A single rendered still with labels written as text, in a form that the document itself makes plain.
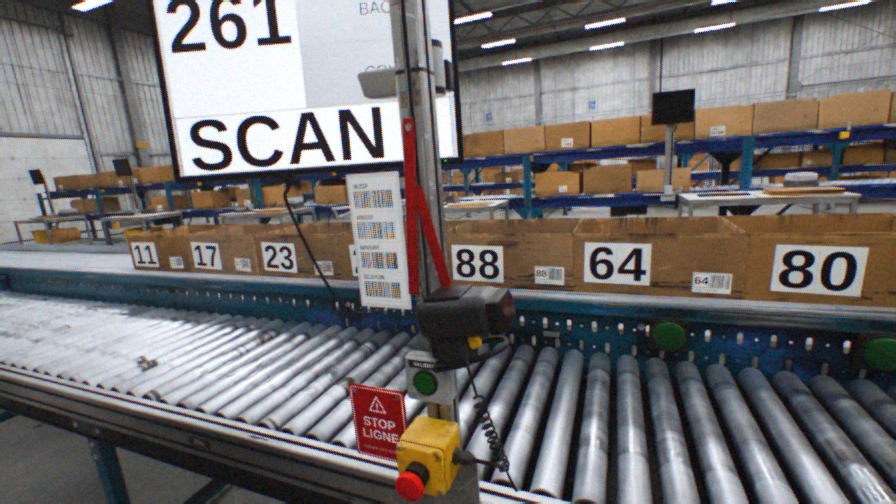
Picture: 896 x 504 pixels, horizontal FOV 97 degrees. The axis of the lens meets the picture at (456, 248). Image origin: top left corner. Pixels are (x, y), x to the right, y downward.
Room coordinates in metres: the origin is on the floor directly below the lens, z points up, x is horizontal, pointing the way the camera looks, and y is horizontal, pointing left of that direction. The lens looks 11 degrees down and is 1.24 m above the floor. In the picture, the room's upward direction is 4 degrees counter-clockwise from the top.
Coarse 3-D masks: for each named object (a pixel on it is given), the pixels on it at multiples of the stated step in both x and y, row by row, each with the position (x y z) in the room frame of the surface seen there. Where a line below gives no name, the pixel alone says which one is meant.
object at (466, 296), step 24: (456, 288) 0.49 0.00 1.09; (480, 288) 0.48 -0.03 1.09; (504, 288) 0.48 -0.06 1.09; (432, 312) 0.46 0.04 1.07; (456, 312) 0.45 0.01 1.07; (480, 312) 0.44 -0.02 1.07; (504, 312) 0.44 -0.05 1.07; (432, 336) 0.46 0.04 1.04; (456, 336) 0.45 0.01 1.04; (480, 336) 0.45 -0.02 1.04; (456, 360) 0.47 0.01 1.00
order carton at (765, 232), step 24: (720, 216) 1.14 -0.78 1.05; (744, 216) 1.13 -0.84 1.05; (768, 216) 1.11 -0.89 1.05; (792, 216) 1.08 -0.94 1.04; (816, 216) 1.06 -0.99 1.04; (840, 216) 1.04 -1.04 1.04; (864, 216) 1.03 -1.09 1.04; (888, 216) 1.01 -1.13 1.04; (768, 240) 0.87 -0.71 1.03; (792, 240) 0.85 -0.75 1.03; (816, 240) 0.84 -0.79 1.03; (840, 240) 0.82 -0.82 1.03; (864, 240) 0.81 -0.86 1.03; (888, 240) 0.79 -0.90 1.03; (768, 264) 0.87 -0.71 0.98; (888, 264) 0.79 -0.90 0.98; (744, 288) 0.89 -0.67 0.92; (768, 288) 0.87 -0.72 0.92; (864, 288) 0.80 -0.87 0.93; (888, 288) 0.79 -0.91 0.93
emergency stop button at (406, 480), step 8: (408, 472) 0.44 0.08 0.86; (400, 480) 0.44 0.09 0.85; (408, 480) 0.43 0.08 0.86; (416, 480) 0.44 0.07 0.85; (400, 488) 0.44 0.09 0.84; (408, 488) 0.43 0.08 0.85; (416, 488) 0.43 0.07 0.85; (400, 496) 0.44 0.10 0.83; (408, 496) 0.43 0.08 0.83; (416, 496) 0.43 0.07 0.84
